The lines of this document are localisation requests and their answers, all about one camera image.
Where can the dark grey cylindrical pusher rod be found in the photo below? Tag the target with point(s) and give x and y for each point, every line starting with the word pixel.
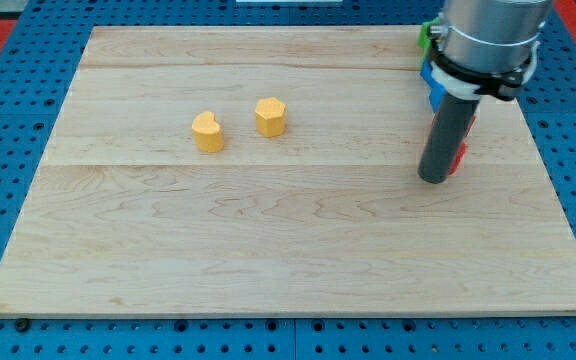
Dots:
pixel 453 106

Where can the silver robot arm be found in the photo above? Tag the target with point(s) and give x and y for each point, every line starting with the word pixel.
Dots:
pixel 474 48

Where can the red circle block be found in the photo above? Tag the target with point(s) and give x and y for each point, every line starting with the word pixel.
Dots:
pixel 446 145

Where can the yellow hexagon block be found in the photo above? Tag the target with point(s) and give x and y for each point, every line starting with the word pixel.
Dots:
pixel 270 117

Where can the blue block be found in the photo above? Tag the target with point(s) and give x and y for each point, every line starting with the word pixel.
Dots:
pixel 436 91

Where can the green block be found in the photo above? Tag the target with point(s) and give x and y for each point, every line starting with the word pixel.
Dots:
pixel 424 40

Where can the yellow heart block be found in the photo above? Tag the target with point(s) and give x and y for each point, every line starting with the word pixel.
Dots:
pixel 207 132

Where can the wooden board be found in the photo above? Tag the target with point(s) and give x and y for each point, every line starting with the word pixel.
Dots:
pixel 127 218

